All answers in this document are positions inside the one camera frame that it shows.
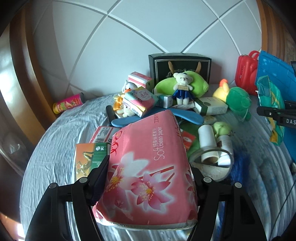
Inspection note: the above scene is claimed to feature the teal snack bag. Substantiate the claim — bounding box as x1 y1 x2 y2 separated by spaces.
256 75 285 146

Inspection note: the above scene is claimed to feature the pink tissue pack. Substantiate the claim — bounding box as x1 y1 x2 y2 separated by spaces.
93 110 198 230

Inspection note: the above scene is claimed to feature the blue plastic crate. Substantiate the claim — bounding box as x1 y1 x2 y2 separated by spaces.
255 51 295 160

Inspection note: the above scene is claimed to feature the green yellow duck plush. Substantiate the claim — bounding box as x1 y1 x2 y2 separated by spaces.
213 79 252 121

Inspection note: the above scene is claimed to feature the blue bristle brush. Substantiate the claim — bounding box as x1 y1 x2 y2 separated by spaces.
229 151 250 186

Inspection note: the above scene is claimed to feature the red toy suitcase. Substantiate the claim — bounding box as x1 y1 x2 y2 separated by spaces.
234 50 260 95

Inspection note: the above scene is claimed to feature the round mirror bowl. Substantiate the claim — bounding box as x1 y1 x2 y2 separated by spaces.
189 146 234 182

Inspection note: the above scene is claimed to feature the small green frog plush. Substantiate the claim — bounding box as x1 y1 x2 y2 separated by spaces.
212 121 232 138

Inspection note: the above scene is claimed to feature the orange green medicine box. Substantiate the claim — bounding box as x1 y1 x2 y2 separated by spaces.
74 143 111 180

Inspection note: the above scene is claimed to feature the white green box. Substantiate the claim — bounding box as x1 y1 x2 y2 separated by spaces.
194 97 228 116

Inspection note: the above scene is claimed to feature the white paper roll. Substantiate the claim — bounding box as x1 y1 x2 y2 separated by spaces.
198 125 219 164

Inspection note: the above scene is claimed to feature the blue foam insole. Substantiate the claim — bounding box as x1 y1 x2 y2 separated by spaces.
110 107 204 128

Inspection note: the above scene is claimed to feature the white teddy bear blue dress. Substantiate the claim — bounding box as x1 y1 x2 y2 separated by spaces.
173 72 193 105

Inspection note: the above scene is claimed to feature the white teal medicine box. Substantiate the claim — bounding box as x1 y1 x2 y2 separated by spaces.
156 94 173 108

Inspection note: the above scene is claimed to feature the green horned plush toy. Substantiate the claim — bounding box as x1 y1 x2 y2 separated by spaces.
154 62 209 98

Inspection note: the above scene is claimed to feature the red chips can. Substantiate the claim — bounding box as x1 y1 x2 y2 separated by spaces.
52 92 85 114

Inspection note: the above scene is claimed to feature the black gift box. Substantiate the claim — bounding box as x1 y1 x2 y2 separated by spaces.
149 53 212 85

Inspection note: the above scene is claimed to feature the pink Kotex pack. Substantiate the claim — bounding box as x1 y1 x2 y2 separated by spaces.
123 86 158 118

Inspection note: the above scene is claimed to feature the pink white carton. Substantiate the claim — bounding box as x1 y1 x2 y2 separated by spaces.
128 72 154 92

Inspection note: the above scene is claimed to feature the white duck toy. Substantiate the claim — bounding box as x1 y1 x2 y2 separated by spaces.
121 80 137 97

